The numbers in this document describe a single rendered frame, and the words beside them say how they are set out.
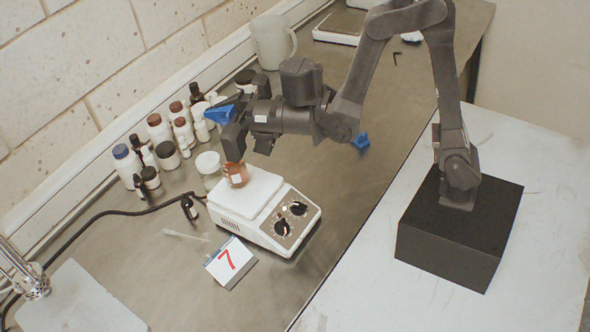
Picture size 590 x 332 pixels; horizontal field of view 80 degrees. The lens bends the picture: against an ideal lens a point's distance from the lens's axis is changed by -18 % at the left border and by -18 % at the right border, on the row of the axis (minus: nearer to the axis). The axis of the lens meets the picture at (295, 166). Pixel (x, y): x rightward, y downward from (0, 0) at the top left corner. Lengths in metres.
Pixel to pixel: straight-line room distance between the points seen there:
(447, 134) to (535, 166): 0.44
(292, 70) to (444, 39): 0.23
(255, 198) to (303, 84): 0.28
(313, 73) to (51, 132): 0.67
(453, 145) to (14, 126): 0.90
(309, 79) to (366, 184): 0.37
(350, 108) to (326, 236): 0.31
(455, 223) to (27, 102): 0.93
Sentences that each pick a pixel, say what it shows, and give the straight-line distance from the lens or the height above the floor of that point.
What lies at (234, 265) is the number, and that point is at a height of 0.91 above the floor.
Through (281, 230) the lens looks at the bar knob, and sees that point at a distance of 0.82.
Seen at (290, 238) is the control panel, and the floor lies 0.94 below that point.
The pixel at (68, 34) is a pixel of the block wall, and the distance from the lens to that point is 1.05.
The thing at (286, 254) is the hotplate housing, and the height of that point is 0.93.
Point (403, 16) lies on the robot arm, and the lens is 0.56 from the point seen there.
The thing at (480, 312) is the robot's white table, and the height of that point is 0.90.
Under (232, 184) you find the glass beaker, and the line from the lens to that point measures 0.85.
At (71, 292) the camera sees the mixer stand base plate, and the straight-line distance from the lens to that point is 0.97.
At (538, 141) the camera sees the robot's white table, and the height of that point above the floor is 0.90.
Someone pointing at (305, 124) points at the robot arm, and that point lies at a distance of 0.69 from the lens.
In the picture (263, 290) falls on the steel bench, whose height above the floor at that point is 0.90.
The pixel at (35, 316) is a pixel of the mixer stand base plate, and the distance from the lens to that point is 1.00.
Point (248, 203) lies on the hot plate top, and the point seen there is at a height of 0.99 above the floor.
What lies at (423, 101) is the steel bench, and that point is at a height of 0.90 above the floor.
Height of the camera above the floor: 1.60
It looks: 44 degrees down
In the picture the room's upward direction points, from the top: 10 degrees counter-clockwise
